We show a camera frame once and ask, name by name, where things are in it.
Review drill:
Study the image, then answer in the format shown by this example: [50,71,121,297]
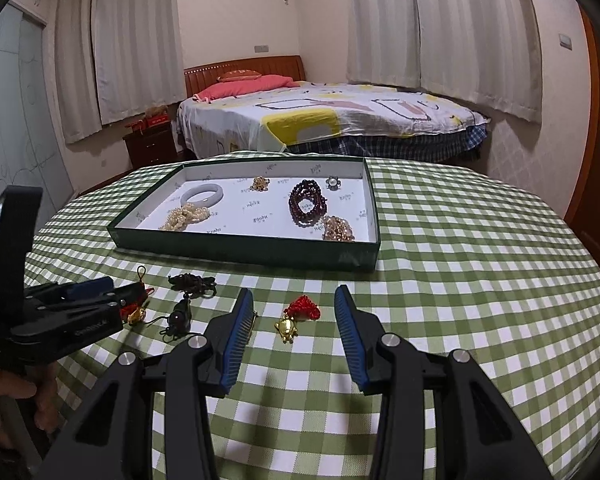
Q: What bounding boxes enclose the person's left hand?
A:
[0,362,58,448]

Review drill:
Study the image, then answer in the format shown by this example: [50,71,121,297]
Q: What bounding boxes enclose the wooden headboard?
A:
[183,55,307,101]

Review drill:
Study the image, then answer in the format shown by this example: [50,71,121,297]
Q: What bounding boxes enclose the green shallow box tray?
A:
[106,156,382,272]

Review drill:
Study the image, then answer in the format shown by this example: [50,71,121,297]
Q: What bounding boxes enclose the green checked tablecloth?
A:
[22,152,600,480]

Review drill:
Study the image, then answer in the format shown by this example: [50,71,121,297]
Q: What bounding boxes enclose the red boxes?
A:
[125,107,172,133]

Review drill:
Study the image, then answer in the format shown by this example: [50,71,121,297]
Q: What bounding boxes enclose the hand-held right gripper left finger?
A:
[37,287,256,480]

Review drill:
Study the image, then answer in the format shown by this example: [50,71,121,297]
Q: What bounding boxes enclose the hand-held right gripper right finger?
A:
[334,285,553,480]

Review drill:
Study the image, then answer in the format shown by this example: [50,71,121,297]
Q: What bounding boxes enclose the pale jade bangle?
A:
[180,183,226,208]

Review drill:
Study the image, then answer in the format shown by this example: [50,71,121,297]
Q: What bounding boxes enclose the dark red bead bracelet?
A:
[287,180,327,228]

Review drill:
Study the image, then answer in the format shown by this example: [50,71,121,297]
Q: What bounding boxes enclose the cream pearl bracelet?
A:
[158,203,212,232]

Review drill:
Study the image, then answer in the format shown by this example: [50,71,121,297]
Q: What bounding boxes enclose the bed with printed sheet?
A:
[175,55,491,161]

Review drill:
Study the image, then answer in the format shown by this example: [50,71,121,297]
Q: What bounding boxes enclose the glass sliding wardrobe door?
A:
[0,0,76,281]

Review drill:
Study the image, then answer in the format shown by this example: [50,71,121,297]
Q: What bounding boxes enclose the dark brown cord pendant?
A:
[157,272,218,342]

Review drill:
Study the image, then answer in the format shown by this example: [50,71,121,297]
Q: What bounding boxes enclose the champagne bead bracelet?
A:
[321,215,356,243]

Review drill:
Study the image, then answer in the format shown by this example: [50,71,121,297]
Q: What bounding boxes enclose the red knot charm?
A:
[120,266,156,325]

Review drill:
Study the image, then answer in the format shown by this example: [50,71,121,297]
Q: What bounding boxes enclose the dark wooden nightstand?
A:
[122,127,178,170]

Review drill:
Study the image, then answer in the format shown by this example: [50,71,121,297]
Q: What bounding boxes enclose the white curtain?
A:
[345,0,423,92]
[54,0,103,145]
[410,0,543,125]
[92,0,188,126]

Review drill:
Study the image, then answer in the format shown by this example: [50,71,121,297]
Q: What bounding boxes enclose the pink pillow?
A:
[192,75,303,103]

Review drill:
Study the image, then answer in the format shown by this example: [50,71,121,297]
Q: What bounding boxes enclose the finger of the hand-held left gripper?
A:
[25,277,116,306]
[45,282,147,322]

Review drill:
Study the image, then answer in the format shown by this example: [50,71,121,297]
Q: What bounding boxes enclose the gold turtle charm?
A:
[274,296,322,345]

